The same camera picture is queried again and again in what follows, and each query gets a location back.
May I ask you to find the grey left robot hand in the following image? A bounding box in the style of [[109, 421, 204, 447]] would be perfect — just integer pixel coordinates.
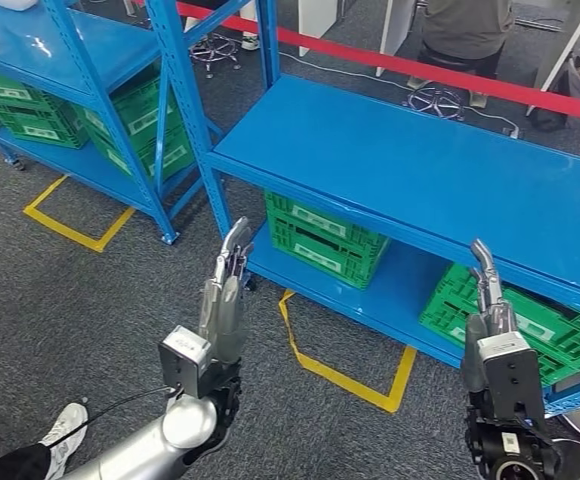
[[199, 217, 255, 366]]

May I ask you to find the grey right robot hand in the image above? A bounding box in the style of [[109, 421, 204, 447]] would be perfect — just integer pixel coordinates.
[[462, 239, 519, 393]]

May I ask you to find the blue metal shelf rack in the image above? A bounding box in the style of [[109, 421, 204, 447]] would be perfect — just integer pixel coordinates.
[[0, 0, 226, 246], [144, 0, 580, 420]]

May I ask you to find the green plastic crate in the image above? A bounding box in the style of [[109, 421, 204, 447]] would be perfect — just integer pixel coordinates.
[[0, 66, 88, 150], [72, 76, 196, 183], [264, 190, 390, 291], [418, 263, 580, 389]]

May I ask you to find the yellow floor tape outline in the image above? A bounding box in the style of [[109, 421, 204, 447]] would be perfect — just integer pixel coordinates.
[[278, 289, 418, 415], [23, 175, 136, 254]]

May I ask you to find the chrome swivel stool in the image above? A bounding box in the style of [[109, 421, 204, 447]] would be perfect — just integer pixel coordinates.
[[402, 84, 466, 123]]

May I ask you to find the black swivel stool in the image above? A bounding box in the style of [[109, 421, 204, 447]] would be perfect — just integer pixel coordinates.
[[190, 33, 242, 79]]

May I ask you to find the white desk panel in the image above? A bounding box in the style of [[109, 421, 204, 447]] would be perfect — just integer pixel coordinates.
[[375, 0, 416, 77], [526, 0, 580, 117], [298, 0, 338, 58]]

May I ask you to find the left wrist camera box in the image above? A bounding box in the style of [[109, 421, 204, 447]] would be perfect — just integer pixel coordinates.
[[158, 324, 214, 400]]

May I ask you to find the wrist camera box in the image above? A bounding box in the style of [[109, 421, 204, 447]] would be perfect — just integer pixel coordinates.
[[477, 331, 546, 425], [158, 324, 214, 400]]

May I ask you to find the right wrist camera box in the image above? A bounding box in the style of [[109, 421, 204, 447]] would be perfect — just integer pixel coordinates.
[[477, 331, 546, 425]]

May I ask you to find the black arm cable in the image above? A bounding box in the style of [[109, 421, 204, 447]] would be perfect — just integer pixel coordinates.
[[45, 385, 178, 452]]

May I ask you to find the thin white floor cable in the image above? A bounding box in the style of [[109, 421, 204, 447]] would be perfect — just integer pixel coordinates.
[[279, 51, 521, 140]]

